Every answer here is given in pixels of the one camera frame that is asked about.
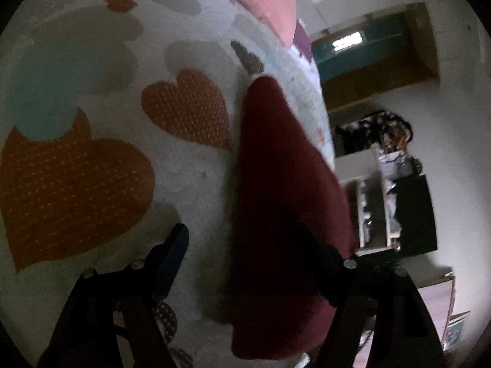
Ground black monitor screen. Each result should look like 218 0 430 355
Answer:
395 175 438 257

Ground purple pillow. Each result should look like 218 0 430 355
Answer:
293 21 313 62

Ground dark teal door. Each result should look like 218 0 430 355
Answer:
312 14 414 82

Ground white quilt with hearts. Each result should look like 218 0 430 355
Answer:
1 0 334 367

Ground clutter pile on shelf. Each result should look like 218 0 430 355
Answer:
334 110 423 182

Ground dark red small garment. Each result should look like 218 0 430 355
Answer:
225 76 355 360

